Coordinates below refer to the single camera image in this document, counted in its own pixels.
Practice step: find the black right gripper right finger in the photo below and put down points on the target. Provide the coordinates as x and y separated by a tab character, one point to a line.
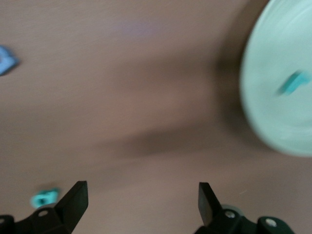
219	221

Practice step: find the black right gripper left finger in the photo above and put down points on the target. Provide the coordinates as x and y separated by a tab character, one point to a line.
61	219

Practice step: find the teal foam letter d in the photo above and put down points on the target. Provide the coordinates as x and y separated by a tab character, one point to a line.
52	195

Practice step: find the teal foam letter r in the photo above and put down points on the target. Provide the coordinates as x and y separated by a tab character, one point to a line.
292	84

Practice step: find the brown table cover sheet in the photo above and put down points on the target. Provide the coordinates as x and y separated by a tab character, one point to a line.
122	85

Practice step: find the blue foam digit six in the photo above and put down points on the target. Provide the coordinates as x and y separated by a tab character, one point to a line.
6	64

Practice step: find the pale green plate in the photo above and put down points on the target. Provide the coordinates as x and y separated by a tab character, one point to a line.
273	48

